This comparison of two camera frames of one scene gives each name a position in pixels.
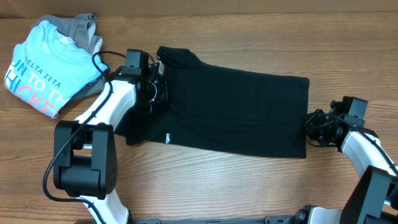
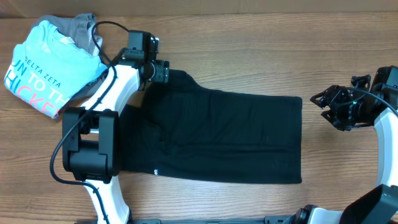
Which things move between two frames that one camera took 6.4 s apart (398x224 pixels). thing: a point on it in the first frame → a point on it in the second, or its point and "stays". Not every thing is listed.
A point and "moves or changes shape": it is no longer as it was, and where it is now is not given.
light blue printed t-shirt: (46, 68) stays
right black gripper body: (318, 128) → (346, 116)
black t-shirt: (219, 109) moves or changes shape
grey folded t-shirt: (81, 30) stays
